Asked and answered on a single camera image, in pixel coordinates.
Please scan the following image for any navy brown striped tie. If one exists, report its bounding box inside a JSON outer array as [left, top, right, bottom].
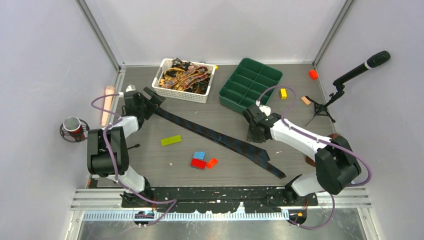
[[155, 107, 286, 179]]

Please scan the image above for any green divided tray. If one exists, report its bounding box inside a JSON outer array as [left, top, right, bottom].
[[219, 57, 284, 114]]

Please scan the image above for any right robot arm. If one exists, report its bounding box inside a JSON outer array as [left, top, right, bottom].
[[242, 104, 362, 205]]

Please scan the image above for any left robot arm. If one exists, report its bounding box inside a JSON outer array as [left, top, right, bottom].
[[87, 85, 165, 207]]

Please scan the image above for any pile of patterned ties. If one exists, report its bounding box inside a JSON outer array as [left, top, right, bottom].
[[158, 58, 212, 95]]

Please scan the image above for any white perforated basket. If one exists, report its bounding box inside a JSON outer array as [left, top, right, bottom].
[[151, 58, 218, 104]]

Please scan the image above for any yellow block near tray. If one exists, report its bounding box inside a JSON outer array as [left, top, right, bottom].
[[279, 88, 288, 100]]

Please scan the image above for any black tripod left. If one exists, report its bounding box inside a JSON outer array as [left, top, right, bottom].
[[127, 143, 140, 150]]

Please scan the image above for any lime green flat block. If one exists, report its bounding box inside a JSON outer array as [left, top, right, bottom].
[[160, 134, 182, 147]]

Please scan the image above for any tan small block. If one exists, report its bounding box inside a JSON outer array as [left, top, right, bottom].
[[300, 96, 311, 106]]

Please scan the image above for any orange-red small block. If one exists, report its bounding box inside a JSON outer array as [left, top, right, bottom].
[[206, 158, 219, 169]]

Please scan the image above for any black microphone tripod right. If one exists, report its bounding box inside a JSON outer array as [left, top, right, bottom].
[[305, 81, 345, 126]]

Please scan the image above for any red silver studio microphone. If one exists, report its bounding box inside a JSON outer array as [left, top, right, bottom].
[[59, 116, 90, 143]]

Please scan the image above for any blue block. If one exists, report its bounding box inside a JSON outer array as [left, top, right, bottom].
[[193, 151, 205, 160]]

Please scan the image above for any red block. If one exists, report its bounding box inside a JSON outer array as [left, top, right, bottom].
[[190, 158, 207, 170]]

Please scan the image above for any orange block in corner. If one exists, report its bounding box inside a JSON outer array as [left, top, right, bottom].
[[308, 69, 319, 80]]

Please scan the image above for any black handheld microphone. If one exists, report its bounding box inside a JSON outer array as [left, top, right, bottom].
[[333, 50, 391, 90]]

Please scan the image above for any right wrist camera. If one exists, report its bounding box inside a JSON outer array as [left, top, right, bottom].
[[255, 100, 272, 117]]

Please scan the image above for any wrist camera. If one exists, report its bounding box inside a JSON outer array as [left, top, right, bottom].
[[255, 100, 272, 117], [125, 84, 136, 93]]

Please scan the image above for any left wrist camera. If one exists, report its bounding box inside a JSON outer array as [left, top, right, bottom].
[[125, 84, 136, 93]]

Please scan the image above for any peach cylinder handle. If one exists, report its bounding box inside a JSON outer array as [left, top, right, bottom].
[[101, 85, 115, 127]]

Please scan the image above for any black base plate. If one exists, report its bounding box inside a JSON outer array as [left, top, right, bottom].
[[120, 186, 318, 214]]

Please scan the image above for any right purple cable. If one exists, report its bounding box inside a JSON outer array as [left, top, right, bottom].
[[256, 85, 373, 231]]

